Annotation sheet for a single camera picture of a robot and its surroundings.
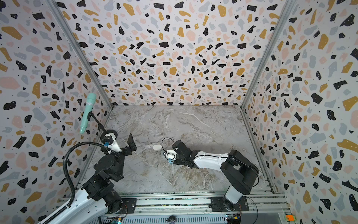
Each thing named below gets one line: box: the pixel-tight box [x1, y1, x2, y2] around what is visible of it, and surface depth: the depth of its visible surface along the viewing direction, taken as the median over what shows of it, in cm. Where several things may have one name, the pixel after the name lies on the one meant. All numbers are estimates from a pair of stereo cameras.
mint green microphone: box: [79, 92, 97, 134], surface depth 79 cm
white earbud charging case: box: [152, 144, 162, 150], surface depth 97 cm
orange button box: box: [284, 214, 296, 222], surface depth 71 cm
